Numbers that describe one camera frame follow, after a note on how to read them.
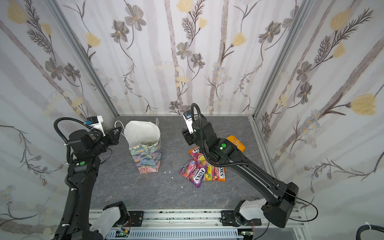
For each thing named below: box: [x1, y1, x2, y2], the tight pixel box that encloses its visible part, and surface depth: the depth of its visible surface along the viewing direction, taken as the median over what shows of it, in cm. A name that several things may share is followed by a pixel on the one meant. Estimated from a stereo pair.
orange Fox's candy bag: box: [204, 165, 226, 182], surface depth 89 cm
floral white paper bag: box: [114, 118, 162, 174], surface depth 84 cm
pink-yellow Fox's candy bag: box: [188, 146, 208, 165], surface depth 97 cm
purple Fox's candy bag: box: [179, 160, 208, 188], surface depth 90 cm
